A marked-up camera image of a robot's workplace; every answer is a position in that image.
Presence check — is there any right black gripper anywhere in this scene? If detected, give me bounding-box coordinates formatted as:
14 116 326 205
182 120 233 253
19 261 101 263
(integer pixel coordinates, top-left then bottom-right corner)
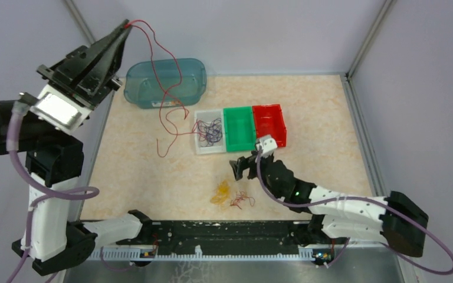
229 150 282 199

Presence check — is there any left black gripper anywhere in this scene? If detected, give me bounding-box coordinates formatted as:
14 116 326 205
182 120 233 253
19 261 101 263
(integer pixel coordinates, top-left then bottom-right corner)
38 17 134 114

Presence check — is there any black thin cable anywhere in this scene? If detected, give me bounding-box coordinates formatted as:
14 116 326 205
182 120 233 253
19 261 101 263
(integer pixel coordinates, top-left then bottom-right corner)
197 119 224 147

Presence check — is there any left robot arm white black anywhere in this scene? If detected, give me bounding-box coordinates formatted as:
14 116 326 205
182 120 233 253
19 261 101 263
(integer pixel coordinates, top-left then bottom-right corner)
0 20 153 280

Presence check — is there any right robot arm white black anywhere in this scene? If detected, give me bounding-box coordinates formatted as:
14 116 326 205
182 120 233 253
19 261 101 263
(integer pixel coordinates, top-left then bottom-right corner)
229 155 429 258

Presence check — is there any green plastic bin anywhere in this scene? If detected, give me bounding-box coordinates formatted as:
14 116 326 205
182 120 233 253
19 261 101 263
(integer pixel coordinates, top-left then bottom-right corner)
223 106 256 152

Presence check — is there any white plastic bin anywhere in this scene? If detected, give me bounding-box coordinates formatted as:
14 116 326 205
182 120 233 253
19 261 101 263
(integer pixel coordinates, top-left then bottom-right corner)
193 109 226 154

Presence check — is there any red plastic bin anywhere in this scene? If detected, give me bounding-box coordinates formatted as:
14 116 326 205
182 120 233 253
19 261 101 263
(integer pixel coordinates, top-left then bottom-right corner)
252 104 287 147

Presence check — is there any teal transparent plastic tub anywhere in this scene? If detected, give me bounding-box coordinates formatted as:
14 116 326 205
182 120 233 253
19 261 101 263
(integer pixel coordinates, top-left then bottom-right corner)
123 58 208 109

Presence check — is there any left aluminium frame post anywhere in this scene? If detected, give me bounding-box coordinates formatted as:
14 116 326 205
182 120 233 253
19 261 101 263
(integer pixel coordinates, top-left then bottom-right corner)
62 0 118 84

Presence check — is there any aluminium frame post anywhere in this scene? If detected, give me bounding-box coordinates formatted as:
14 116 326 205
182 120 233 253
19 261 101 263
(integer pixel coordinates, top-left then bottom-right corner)
346 0 396 81
62 0 118 84

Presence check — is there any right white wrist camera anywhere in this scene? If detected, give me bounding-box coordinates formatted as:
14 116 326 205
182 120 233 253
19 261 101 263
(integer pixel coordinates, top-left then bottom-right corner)
255 134 278 157

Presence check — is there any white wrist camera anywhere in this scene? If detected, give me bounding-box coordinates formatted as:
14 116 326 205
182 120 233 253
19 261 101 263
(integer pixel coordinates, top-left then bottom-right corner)
255 134 278 157
30 84 92 136

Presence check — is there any yellow tangled cable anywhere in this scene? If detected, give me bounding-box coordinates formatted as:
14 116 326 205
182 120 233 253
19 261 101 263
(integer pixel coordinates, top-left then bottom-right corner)
210 179 235 206

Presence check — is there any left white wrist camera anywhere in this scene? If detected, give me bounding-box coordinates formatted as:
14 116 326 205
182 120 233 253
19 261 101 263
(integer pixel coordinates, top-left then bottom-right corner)
30 84 92 136

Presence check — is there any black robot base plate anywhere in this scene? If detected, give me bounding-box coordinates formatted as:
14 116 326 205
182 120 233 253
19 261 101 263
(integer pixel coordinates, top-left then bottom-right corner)
118 221 332 256

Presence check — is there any white slotted cable duct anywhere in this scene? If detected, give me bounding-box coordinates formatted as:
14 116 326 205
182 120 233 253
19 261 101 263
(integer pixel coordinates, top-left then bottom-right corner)
87 246 316 262

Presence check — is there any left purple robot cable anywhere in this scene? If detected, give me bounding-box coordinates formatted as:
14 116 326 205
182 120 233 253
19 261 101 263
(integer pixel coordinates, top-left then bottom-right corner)
6 100 101 283

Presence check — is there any right aluminium frame post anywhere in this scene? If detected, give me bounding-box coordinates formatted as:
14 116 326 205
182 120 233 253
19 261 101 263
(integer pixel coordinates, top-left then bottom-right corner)
346 0 396 81

